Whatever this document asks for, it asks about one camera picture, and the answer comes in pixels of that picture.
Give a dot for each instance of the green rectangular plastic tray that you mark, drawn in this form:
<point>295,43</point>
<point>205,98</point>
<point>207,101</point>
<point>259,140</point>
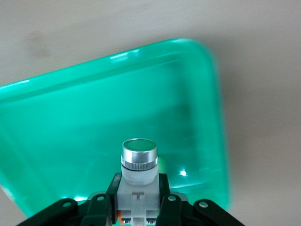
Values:
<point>82,117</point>

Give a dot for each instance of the green push button switch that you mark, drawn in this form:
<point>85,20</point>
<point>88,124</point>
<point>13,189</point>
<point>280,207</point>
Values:
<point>138,160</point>

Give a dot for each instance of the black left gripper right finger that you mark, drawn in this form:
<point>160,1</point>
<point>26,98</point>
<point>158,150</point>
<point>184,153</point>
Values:
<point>170,209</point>

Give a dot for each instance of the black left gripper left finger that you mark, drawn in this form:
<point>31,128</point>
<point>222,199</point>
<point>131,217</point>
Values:
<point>101,209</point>

